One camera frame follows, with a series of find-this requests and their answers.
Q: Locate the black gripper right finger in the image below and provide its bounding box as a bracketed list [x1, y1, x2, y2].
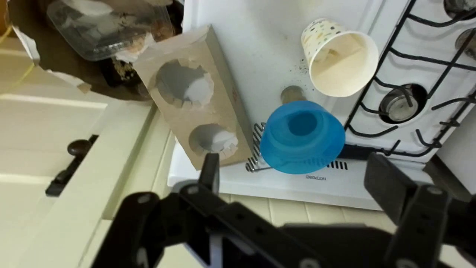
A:
[363, 153, 476, 268]

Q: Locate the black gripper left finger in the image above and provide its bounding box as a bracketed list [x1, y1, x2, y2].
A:
[88, 151, 281, 268]

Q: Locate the blue translucent plastic cup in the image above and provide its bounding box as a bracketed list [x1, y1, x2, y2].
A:
[259, 99, 346, 175]

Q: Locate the dotted white paper cup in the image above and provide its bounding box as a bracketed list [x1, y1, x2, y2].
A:
[299, 17, 381, 99]

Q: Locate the gas stove burner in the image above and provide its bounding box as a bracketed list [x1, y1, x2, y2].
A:
[443, 0, 476, 19]
[378, 81, 428, 124]

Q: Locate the grey cardboard block with holes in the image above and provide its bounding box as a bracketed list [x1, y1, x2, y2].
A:
[132, 23, 256, 171]

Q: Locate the white gas stove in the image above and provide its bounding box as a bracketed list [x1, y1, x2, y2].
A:
[166, 0, 476, 212]

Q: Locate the cream panelled door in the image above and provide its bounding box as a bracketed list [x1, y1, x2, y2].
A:
[0, 48, 169, 268]

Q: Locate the clear plastic food container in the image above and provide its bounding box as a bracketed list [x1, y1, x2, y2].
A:
[46, 0, 172, 62]

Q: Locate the black door handle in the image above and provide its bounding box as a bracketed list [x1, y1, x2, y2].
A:
[45, 132, 100, 197]

